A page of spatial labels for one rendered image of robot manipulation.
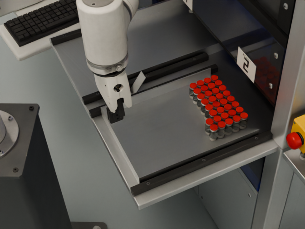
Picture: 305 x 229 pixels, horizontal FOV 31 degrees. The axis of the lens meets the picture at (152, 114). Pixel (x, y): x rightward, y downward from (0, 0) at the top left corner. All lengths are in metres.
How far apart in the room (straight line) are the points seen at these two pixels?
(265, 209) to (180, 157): 0.40
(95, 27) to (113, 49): 0.06
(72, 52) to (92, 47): 0.68
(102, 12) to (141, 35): 0.78
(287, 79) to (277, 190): 0.43
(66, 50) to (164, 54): 0.31
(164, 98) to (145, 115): 0.08
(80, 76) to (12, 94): 1.30
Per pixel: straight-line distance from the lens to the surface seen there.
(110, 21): 0.98
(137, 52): 1.68
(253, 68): 1.40
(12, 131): 1.54
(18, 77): 2.98
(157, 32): 1.74
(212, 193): 2.09
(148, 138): 1.44
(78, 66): 1.66
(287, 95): 1.31
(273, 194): 1.61
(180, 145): 1.42
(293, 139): 1.30
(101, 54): 1.03
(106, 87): 1.09
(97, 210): 2.37
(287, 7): 1.20
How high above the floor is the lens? 2.00
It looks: 49 degrees down
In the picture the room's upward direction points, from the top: 3 degrees counter-clockwise
